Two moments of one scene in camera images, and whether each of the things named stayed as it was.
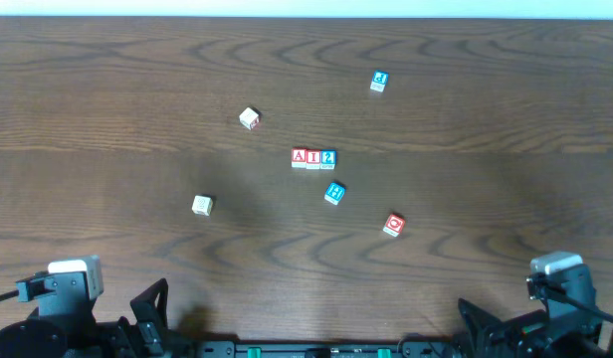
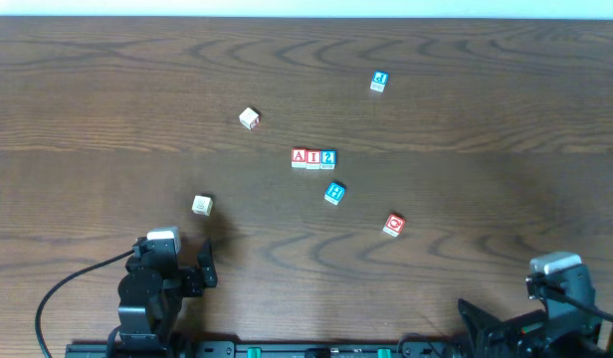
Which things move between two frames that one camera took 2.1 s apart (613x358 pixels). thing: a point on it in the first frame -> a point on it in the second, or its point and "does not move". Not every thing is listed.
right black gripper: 489,333 does not move
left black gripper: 138,329 -> 195,274
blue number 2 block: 328,159 does not move
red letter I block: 312,159 does not move
